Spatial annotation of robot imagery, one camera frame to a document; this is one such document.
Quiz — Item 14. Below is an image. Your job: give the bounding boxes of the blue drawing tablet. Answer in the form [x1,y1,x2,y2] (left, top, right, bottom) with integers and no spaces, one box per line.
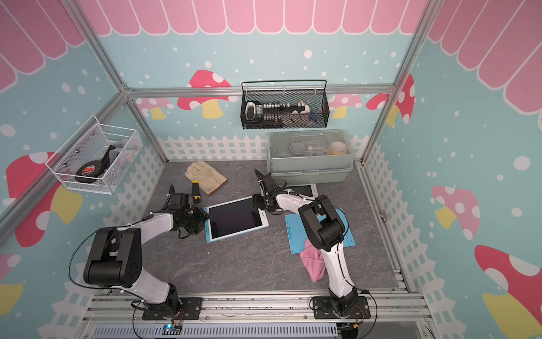
[204,196,269,243]
[284,207,357,255]

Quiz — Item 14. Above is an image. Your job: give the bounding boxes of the blue front drawing tablet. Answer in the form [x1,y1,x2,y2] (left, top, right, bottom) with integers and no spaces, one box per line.
[284,207,357,255]

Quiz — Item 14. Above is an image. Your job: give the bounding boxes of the pink cleaning cloth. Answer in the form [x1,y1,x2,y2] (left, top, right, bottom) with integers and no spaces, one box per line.
[300,240,326,283]

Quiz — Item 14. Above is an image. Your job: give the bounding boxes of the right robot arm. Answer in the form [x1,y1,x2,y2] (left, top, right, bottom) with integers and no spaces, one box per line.
[252,169,359,317]

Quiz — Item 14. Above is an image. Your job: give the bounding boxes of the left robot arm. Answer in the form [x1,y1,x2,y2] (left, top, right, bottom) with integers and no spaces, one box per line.
[68,180,210,321]

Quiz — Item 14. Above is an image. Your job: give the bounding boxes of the white drawing tablet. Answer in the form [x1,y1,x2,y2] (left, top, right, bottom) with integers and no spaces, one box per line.
[286,184,318,199]

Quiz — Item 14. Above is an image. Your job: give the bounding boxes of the yellow black utility knife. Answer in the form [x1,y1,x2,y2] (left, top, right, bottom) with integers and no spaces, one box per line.
[191,179,201,204]

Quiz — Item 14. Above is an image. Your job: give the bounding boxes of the green plastic storage box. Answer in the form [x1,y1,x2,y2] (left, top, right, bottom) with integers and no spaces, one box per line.
[267,130,355,185]

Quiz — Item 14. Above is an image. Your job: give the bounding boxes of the beige work glove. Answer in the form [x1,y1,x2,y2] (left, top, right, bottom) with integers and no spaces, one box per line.
[185,160,228,196]

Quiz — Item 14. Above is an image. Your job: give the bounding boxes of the white items in basket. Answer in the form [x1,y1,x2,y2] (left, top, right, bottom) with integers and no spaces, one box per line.
[241,100,315,129]

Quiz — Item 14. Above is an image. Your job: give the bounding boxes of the black tape roll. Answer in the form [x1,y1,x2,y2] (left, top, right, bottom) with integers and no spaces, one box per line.
[75,160,104,184]

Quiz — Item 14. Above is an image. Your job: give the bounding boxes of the small green circuit board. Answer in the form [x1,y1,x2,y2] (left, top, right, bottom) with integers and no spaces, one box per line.
[162,323,183,336]

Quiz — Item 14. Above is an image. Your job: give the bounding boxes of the black wire mesh basket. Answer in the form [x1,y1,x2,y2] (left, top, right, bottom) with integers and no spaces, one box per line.
[240,79,330,129]

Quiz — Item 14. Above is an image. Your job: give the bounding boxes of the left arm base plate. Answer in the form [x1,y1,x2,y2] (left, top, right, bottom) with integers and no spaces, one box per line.
[142,297,203,321]

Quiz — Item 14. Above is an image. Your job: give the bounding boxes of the clear wall bin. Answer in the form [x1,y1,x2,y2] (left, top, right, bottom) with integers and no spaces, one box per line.
[45,117,143,195]

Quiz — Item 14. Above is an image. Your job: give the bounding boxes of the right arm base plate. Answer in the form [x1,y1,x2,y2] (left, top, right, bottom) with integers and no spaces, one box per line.
[309,296,372,321]

